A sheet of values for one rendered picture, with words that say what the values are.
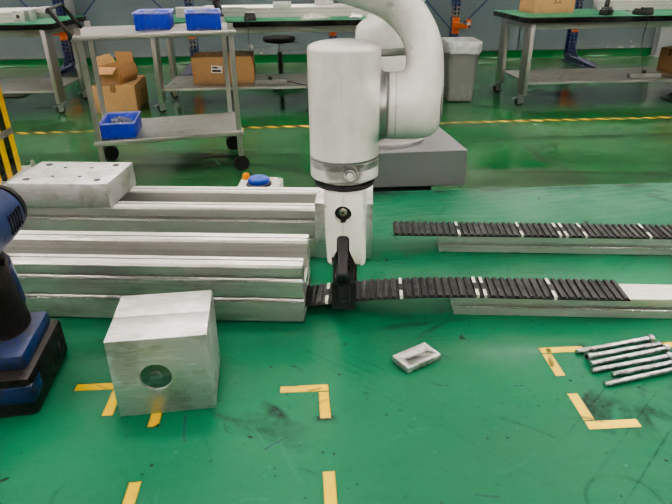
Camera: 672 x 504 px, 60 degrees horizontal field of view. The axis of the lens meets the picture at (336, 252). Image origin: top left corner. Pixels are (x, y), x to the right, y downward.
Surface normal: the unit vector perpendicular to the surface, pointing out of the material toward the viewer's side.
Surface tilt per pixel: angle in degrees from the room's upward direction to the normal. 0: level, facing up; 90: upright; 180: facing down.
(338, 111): 90
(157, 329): 0
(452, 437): 0
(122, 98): 90
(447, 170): 90
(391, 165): 90
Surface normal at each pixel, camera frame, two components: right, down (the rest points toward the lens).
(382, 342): -0.01, -0.90
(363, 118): 0.02, 0.47
